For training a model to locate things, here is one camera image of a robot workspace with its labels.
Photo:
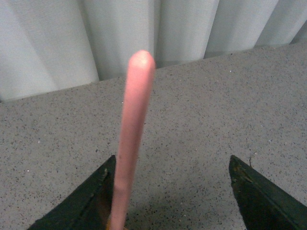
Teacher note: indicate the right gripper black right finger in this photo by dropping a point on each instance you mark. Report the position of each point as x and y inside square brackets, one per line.
[262, 204]

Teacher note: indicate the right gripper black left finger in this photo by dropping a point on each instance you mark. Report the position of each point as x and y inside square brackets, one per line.
[88, 207]

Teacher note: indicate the pink chopstick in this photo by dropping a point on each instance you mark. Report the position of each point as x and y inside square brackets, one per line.
[139, 81]

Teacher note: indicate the white pleated curtain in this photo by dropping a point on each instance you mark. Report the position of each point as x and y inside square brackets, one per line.
[49, 45]

